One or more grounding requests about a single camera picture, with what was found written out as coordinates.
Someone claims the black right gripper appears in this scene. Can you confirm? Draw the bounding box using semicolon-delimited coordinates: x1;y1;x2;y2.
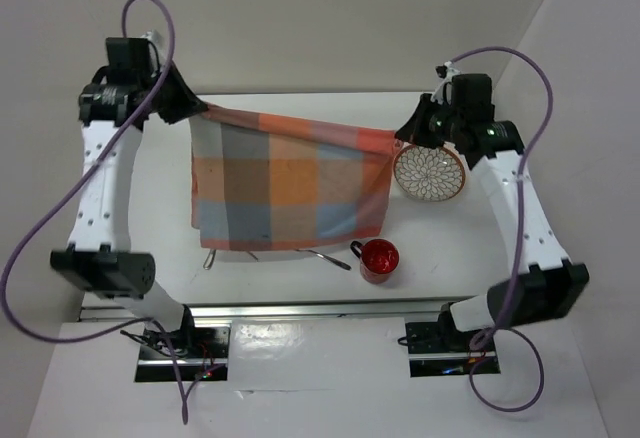
398;93;464;149

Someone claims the floral patterned ceramic plate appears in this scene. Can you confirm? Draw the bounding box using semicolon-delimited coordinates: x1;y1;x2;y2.
393;145;466;203

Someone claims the checkered orange blue cloth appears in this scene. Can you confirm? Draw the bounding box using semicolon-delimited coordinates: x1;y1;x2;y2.
189;104;402;252

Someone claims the red enamel mug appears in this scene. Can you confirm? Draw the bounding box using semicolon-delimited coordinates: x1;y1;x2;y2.
350;238;400;285

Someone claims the silver spoon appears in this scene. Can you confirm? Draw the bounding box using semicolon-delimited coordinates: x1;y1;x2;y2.
203;249;216;270

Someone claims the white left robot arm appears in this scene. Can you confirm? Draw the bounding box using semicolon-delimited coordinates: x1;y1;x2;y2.
50;31;206;357

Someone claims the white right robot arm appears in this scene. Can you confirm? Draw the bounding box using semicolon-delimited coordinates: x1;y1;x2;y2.
396;67;589;350

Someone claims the silver fork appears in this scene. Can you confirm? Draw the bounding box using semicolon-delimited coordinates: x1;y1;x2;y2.
295;249;352;271

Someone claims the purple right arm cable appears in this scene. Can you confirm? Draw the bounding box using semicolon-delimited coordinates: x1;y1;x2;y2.
452;46;555;413

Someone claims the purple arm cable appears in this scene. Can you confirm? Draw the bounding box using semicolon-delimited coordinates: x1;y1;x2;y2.
0;0;216;426
452;46;555;413

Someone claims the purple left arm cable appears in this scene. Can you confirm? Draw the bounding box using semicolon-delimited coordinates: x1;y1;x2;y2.
0;0;216;426

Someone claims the aluminium front rail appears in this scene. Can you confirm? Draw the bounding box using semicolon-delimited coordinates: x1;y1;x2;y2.
79;296;481;323

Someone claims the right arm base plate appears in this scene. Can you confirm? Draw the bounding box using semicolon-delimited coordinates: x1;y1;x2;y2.
397;322;501;378

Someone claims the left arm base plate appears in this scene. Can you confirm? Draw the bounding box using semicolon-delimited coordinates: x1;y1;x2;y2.
121;325;231;383

